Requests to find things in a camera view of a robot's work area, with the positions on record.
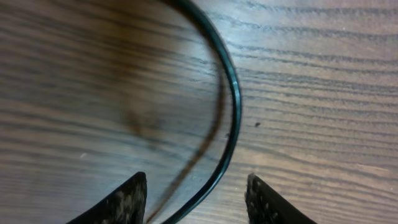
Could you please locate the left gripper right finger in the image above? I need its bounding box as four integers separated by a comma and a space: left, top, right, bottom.
245, 173, 316, 224

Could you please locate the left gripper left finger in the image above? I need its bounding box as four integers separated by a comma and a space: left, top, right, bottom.
67, 172, 147, 224

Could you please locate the thin black USB cable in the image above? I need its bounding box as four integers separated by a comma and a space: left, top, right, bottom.
160, 0, 243, 224

